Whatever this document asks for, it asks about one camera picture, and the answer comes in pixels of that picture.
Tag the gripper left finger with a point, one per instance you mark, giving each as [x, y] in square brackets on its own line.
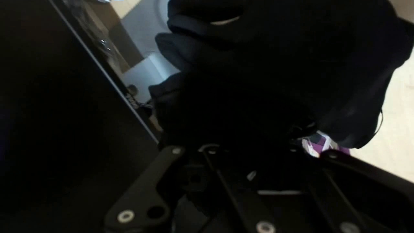
[142, 194]

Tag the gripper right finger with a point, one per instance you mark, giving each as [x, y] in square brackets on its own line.
[372, 176]

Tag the black gloves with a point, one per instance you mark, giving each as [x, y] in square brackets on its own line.
[275, 64]

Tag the purple and white packet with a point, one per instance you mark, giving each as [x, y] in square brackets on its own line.
[315, 145]

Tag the white box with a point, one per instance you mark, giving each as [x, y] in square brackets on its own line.
[142, 76]

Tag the black panel with silver edge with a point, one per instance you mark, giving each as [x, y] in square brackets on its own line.
[51, 113]

